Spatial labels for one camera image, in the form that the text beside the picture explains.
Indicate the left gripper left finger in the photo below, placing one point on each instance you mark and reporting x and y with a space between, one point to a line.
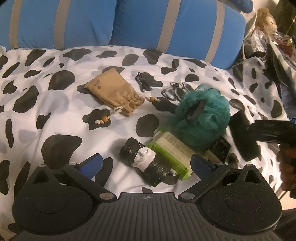
82 174

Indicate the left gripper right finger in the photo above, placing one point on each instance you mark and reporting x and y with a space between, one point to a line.
211 176

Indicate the small black printed box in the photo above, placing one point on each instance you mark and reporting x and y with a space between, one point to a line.
219 151

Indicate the green wet wipes pack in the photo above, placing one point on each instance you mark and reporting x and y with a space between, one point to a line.
174 151

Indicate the black bag white band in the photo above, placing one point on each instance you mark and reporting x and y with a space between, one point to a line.
151 165

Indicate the teal mesh bath loofah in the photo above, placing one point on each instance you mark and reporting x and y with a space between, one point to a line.
201 117

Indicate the tan drawstring pouch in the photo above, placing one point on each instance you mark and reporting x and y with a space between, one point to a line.
114 91

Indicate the person right hand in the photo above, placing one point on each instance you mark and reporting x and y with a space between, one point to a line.
286 159

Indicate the cow print blanket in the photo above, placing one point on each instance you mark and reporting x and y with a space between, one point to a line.
48 116

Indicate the cluttered plastic bags pile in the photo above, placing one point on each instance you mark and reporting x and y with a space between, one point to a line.
277 52

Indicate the brown teddy bear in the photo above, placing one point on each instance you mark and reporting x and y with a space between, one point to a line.
265 22

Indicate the right blue striped cushion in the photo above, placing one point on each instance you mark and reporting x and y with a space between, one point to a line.
205 30

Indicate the blue striped cushion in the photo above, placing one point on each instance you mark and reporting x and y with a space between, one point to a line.
56 24
205 30

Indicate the left blue striped cushion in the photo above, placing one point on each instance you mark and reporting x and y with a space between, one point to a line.
56 24

